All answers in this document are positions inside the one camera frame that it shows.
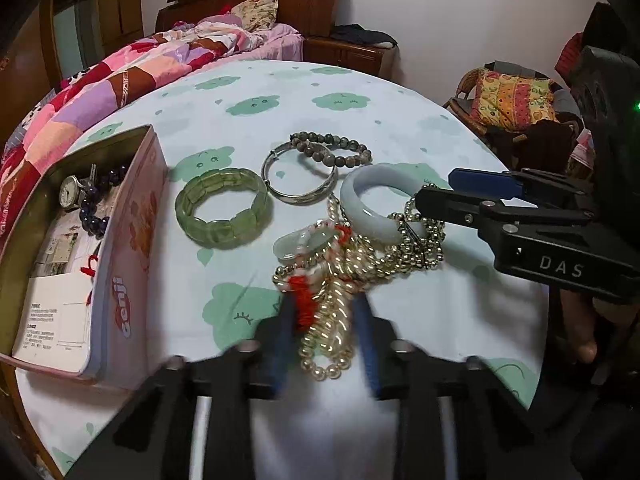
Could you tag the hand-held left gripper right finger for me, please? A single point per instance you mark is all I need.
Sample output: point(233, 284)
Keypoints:
point(369, 355)

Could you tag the silver wristwatch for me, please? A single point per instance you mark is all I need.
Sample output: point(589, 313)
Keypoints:
point(69, 192)

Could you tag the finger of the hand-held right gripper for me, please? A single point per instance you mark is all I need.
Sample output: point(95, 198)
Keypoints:
point(450, 205)
point(475, 179)

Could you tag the wicker chair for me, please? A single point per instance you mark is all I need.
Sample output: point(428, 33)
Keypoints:
point(462, 105)

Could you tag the person's right hand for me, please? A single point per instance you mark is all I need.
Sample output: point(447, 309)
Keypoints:
point(580, 330)

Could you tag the white jade bangle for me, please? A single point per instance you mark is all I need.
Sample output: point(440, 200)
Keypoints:
point(356, 210)

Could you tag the pink tin box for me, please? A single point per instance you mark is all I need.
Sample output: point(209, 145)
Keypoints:
point(130, 270)

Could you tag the wooden wardrobe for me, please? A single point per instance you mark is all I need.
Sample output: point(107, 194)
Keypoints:
point(30, 60)

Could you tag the wooden nightstand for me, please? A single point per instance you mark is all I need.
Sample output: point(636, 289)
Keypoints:
point(350, 57)

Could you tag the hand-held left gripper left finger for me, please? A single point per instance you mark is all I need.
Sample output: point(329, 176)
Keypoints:
point(280, 355)

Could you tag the white paper booklet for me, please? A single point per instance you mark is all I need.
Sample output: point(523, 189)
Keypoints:
point(55, 320)

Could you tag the bed with patchwork quilt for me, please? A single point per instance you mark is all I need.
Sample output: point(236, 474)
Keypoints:
point(100, 95)

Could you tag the wooden headboard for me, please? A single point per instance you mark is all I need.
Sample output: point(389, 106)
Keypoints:
point(300, 5)

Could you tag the dark clothes pile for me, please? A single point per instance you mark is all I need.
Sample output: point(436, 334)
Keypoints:
point(360, 35)

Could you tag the silver bangle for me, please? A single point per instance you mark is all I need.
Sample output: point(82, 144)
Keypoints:
point(320, 193)

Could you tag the floral pillow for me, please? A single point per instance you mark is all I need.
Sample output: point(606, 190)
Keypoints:
point(257, 10)

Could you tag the colourful patterned cushion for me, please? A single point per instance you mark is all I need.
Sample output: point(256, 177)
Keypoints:
point(515, 100)

